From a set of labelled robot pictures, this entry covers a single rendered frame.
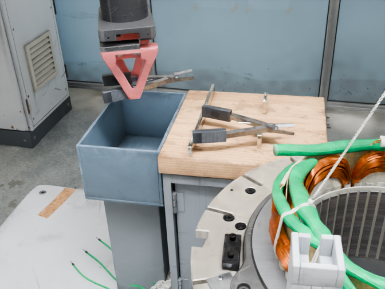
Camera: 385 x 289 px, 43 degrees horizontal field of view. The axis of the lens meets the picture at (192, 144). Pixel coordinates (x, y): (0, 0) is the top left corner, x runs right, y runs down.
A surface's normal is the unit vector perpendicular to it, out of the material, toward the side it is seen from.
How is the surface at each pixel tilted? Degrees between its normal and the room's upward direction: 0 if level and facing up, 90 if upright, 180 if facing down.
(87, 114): 0
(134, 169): 90
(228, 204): 0
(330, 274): 90
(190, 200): 90
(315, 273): 90
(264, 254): 0
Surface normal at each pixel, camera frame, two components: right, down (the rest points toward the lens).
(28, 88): 0.97, 0.10
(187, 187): -0.19, 0.51
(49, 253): -0.04, -0.85
